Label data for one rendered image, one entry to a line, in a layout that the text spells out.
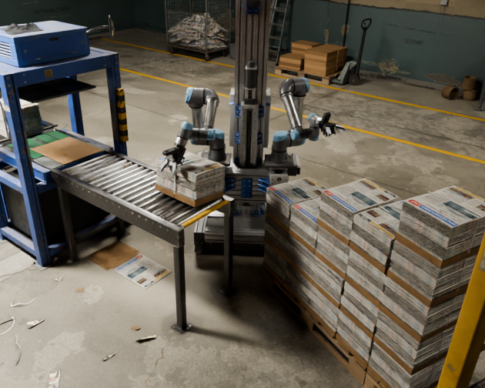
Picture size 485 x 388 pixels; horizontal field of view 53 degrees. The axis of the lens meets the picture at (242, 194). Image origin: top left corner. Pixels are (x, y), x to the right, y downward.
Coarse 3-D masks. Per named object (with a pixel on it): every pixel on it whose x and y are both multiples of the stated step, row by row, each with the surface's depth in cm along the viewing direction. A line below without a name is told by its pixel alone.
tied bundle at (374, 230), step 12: (396, 204) 278; (360, 216) 265; (372, 216) 265; (384, 216) 265; (396, 216) 266; (360, 228) 266; (372, 228) 256; (384, 228) 254; (396, 228) 255; (360, 240) 267; (372, 240) 259; (384, 240) 251; (372, 252) 261; (384, 252) 253; (384, 264) 254
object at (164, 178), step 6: (186, 156) 335; (192, 156) 337; (198, 156) 338; (156, 162) 326; (156, 168) 328; (168, 168) 320; (156, 174) 329; (162, 174) 326; (168, 174) 322; (162, 180) 328; (168, 180) 324; (162, 186) 329; (168, 186) 325
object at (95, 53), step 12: (96, 48) 395; (60, 60) 358; (72, 60) 357; (84, 60) 361; (96, 60) 370; (108, 60) 378; (24, 72) 327; (36, 72) 334; (48, 72) 342; (60, 72) 349; (72, 72) 357; (84, 72) 365; (24, 84) 330
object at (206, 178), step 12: (180, 168) 314; (192, 168) 316; (204, 168) 317; (216, 168) 320; (180, 180) 316; (192, 180) 308; (204, 180) 313; (216, 180) 323; (180, 192) 319; (192, 192) 312; (204, 192) 317; (216, 192) 329
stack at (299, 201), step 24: (288, 192) 337; (312, 192) 337; (288, 216) 327; (312, 216) 308; (288, 240) 333; (312, 240) 309; (336, 240) 287; (288, 264) 341; (312, 264) 314; (336, 264) 292; (360, 264) 273; (312, 288) 321; (336, 288) 295; (384, 288) 261; (336, 312) 302; (360, 312) 281; (360, 336) 287
